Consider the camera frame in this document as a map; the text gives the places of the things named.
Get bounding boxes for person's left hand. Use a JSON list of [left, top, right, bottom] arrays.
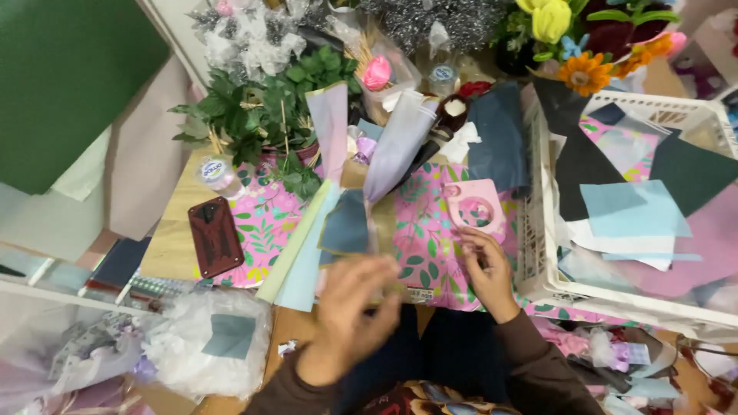
[[296, 254, 404, 387]]

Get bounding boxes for person's right hand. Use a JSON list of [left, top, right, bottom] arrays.
[[458, 226, 522, 325]]

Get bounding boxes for pink tape dispenser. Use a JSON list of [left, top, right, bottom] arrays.
[[442, 179, 508, 236]]

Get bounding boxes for pink floral wrapping paper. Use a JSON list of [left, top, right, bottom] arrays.
[[199, 151, 635, 326]]

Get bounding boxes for blue-grey paper square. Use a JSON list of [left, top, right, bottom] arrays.
[[317, 189, 370, 257]]

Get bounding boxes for light blue paper sheet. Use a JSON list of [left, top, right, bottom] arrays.
[[274, 183, 347, 312]]

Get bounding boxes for person's dark trousers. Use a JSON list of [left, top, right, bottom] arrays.
[[334, 304, 511, 415]]

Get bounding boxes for white tissue paper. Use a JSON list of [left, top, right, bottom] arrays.
[[439, 121, 482, 165]]

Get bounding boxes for dark blue paper sheet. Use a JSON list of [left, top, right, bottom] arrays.
[[466, 81, 530, 194]]

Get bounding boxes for small lavender wrapped bouquet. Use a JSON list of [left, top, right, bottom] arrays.
[[306, 81, 442, 205]]

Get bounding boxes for white plastic crate with paper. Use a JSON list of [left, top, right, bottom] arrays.
[[515, 89, 738, 341]]

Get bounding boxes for dark red artificial rose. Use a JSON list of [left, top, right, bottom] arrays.
[[457, 81, 494, 99]]

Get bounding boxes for red and black phone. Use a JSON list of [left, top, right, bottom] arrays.
[[187, 196, 246, 280]]

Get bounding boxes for clear water bottle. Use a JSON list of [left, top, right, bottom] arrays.
[[196, 154, 246, 200], [428, 62, 460, 98]]

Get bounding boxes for white plastic bag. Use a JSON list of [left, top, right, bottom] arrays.
[[141, 288, 273, 401]]

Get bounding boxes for green leaf bunch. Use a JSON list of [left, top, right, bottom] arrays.
[[168, 45, 364, 203]]

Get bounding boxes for pink artificial rose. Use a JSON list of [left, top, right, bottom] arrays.
[[362, 55, 393, 92]]

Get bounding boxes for heap of ribbons and scraps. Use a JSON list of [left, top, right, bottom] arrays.
[[533, 317, 738, 415]]

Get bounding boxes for silver tinsel bunch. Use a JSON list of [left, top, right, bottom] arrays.
[[357, 0, 511, 55]]

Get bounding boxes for colourful artificial flower bouquet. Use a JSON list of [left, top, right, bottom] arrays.
[[490, 0, 690, 98]]

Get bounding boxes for beige paper sheet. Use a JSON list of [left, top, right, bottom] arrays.
[[104, 55, 205, 242]]

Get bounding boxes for dark blue notebook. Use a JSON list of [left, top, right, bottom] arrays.
[[86, 236, 152, 289]]

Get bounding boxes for white and silver ribbon flowers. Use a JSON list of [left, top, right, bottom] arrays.
[[187, 0, 309, 81]]

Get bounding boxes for green paper sheet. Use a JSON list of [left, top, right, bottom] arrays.
[[0, 0, 172, 196]]

